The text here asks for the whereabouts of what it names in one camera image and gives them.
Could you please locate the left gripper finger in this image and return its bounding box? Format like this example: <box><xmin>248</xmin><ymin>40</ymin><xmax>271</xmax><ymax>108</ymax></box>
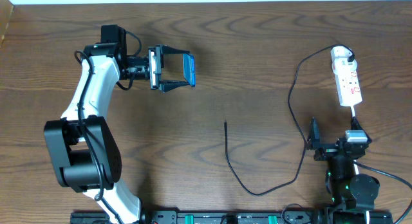
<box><xmin>159</xmin><ymin>80</ymin><xmax>190</xmax><ymax>93</ymax></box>
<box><xmin>160</xmin><ymin>44</ymin><xmax>190</xmax><ymax>55</ymax></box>

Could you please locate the blue-screen Galaxy smartphone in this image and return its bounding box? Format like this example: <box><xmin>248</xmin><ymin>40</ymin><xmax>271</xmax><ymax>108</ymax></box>
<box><xmin>183</xmin><ymin>53</ymin><xmax>196</xmax><ymax>87</ymax></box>

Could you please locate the black USB charging cable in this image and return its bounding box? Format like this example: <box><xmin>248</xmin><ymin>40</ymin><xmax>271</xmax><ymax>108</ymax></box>
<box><xmin>223</xmin><ymin>43</ymin><xmax>356</xmax><ymax>197</ymax></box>

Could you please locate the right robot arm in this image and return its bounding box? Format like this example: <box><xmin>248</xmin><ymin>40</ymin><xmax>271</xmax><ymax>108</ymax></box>
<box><xmin>306</xmin><ymin>117</ymin><xmax>380</xmax><ymax>223</ymax></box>

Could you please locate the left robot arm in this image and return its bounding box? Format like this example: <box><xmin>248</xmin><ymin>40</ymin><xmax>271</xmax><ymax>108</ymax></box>
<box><xmin>44</xmin><ymin>24</ymin><xmax>196</xmax><ymax>223</ymax></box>

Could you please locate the white power strip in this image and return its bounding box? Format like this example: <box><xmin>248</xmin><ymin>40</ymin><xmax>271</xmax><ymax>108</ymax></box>
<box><xmin>332</xmin><ymin>59</ymin><xmax>362</xmax><ymax>107</ymax></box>

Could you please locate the black right camera cable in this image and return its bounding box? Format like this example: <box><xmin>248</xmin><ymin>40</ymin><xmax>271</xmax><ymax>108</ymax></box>
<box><xmin>352</xmin><ymin>159</ymin><xmax>412</xmax><ymax>224</ymax></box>

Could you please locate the black camera cable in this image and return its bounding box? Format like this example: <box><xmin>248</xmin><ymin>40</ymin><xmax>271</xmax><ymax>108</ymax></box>
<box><xmin>73</xmin><ymin>50</ymin><xmax>125</xmax><ymax>224</ymax></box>
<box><xmin>352</xmin><ymin>159</ymin><xmax>412</xmax><ymax>224</ymax></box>

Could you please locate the white USB wall charger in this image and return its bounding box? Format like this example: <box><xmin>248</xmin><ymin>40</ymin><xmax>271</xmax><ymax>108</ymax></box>
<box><xmin>330</xmin><ymin>46</ymin><xmax>357</xmax><ymax>75</ymax></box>

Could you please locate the black left camera cable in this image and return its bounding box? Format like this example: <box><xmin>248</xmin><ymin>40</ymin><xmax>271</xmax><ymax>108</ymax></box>
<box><xmin>73</xmin><ymin>50</ymin><xmax>125</xmax><ymax>224</ymax></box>

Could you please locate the black mounting rail base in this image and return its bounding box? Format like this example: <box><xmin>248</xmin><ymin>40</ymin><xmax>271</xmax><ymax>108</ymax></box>
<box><xmin>70</xmin><ymin>209</ymin><xmax>394</xmax><ymax>224</ymax></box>

